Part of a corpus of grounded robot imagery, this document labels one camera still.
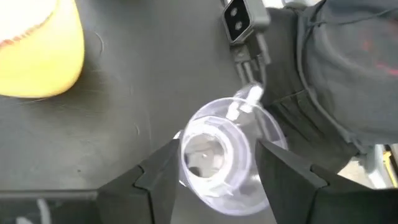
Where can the clear glass mug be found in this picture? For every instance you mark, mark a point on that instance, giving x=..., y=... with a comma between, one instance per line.
x=217, y=174

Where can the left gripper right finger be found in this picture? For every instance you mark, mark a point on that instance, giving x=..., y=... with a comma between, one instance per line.
x=298, y=193

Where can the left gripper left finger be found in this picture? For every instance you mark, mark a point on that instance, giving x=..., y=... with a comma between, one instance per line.
x=149, y=193

